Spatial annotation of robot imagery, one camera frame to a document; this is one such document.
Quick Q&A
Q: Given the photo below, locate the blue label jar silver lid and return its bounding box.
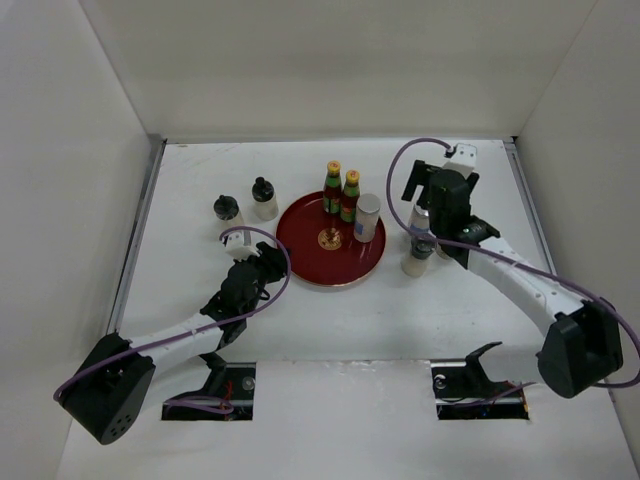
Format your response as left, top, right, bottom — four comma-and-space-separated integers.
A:
354, 193, 381, 243

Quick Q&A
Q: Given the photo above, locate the sauce bottle yellow cap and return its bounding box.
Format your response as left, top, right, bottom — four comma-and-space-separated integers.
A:
340, 170, 360, 223
323, 161, 342, 215

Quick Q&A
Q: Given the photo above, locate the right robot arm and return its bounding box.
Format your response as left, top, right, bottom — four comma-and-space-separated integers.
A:
402, 160, 623, 398

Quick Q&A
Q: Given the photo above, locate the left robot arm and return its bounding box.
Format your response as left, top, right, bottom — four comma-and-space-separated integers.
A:
54, 241, 291, 445

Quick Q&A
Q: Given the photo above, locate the blue label peppercorn jar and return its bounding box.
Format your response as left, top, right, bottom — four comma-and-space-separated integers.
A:
409, 204, 430, 235

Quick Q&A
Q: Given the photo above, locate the black cap spice jar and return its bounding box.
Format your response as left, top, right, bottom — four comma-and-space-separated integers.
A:
436, 245, 452, 261

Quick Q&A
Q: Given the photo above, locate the chrome top grinder jar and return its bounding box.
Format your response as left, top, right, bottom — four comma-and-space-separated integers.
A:
401, 237, 435, 278

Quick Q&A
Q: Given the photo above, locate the black pump jar far left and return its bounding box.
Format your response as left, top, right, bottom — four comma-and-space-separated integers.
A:
213, 195, 245, 234

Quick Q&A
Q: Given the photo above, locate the black pump jar white powder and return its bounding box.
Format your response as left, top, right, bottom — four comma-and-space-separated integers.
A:
251, 177, 278, 221

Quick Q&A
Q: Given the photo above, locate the red round tray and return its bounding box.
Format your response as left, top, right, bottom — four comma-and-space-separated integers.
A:
276, 191, 387, 287

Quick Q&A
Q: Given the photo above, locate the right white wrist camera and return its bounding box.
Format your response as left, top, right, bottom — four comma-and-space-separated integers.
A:
443, 143, 478, 179

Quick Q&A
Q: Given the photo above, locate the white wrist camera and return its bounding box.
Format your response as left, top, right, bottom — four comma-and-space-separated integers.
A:
443, 143, 478, 179
221, 230, 257, 261

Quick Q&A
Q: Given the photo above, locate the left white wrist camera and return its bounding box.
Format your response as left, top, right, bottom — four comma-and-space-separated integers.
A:
221, 230, 257, 261

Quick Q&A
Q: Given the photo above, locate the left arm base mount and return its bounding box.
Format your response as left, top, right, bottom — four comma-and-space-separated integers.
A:
161, 352, 257, 422

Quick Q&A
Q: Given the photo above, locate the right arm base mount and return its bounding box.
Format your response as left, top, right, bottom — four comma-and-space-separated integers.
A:
430, 342, 529, 421

